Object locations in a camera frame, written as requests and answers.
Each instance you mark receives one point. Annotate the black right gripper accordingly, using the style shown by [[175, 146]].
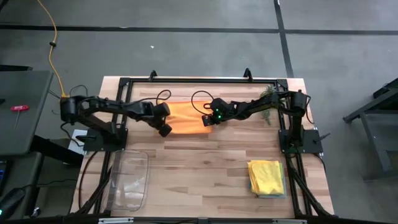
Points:
[[222, 113]]

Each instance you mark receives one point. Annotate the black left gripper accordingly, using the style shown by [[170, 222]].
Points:
[[153, 113]]

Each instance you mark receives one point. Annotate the orange microfiber towel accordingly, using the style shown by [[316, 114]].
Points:
[[186, 118]]

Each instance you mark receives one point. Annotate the clear plastic bin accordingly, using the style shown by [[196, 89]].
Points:
[[127, 183]]

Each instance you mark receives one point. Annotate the yellow microfiber towel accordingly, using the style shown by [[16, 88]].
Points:
[[264, 177]]

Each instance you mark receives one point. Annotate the green microfiber towel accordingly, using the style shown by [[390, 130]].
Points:
[[282, 174]]

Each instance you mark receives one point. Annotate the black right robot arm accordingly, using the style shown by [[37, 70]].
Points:
[[258, 104]]

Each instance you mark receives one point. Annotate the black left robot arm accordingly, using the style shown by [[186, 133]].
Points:
[[109, 104]]

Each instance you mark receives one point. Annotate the black table clamp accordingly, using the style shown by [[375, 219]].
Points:
[[247, 74], [152, 74]]

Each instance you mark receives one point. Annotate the small green potted plant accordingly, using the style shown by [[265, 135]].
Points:
[[267, 91]]

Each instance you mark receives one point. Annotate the white box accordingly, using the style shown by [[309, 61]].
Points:
[[76, 147]]

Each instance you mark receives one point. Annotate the grey work table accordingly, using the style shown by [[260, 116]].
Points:
[[18, 137]]

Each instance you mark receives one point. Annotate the dark desk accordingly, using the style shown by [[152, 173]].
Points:
[[18, 174]]

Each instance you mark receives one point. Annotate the dark grey metal cart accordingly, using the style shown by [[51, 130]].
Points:
[[382, 140]]

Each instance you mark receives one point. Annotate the black computer mouse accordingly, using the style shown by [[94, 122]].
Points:
[[11, 202]]

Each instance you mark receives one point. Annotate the black aluminium table frame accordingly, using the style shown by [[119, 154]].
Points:
[[202, 80]]

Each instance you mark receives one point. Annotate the silver metal bracket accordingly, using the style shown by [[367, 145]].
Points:
[[289, 221], [115, 221]]

